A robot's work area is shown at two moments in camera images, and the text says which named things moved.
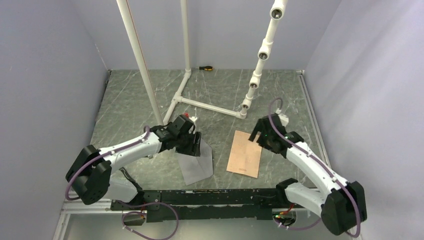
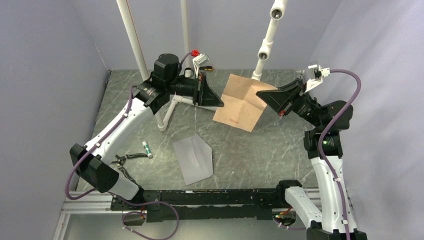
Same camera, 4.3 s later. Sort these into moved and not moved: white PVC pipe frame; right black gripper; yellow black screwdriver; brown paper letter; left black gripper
Moved: brown paper letter; right black gripper; left black gripper
Not moved: white PVC pipe frame; yellow black screwdriver
